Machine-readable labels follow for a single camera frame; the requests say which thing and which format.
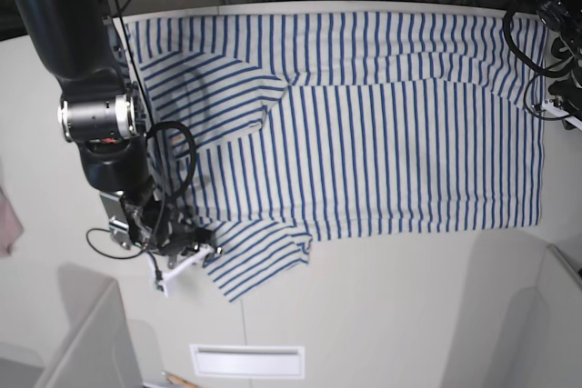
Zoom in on pink cloth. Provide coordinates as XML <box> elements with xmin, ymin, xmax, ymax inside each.
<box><xmin>0</xmin><ymin>189</ymin><xmax>24</xmax><ymax>258</ymax></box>

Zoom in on blue white striped T-shirt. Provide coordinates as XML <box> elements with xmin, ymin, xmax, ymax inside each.
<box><xmin>126</xmin><ymin>12</ymin><xmax>544</xmax><ymax>301</ymax></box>

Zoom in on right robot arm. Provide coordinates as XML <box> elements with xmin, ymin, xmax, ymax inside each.
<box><xmin>15</xmin><ymin>0</ymin><xmax>218</xmax><ymax>272</ymax></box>

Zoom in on grey partition panel left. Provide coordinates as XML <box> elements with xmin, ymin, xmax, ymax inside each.
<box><xmin>1</xmin><ymin>264</ymin><xmax>143</xmax><ymax>387</ymax></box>

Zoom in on grey partition panel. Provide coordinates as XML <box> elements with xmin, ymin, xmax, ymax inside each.
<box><xmin>467</xmin><ymin>228</ymin><xmax>582</xmax><ymax>388</ymax></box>
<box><xmin>1</xmin><ymin>264</ymin><xmax>143</xmax><ymax>387</ymax></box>

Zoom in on white table slot plate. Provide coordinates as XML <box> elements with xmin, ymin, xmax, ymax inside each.
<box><xmin>190</xmin><ymin>344</ymin><xmax>306</xmax><ymax>379</ymax></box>

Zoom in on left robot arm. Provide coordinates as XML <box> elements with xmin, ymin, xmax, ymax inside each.
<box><xmin>502</xmin><ymin>0</ymin><xmax>581</xmax><ymax>129</ymax></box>

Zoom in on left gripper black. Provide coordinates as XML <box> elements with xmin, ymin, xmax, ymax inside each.
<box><xmin>546</xmin><ymin>78</ymin><xmax>581</xmax><ymax>110</ymax></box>

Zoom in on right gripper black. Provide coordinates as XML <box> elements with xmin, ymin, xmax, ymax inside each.
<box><xmin>100</xmin><ymin>190</ymin><xmax>214</xmax><ymax>270</ymax></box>

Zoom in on grey partition panel right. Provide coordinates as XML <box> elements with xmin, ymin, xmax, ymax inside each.
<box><xmin>467</xmin><ymin>228</ymin><xmax>582</xmax><ymax>388</ymax></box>

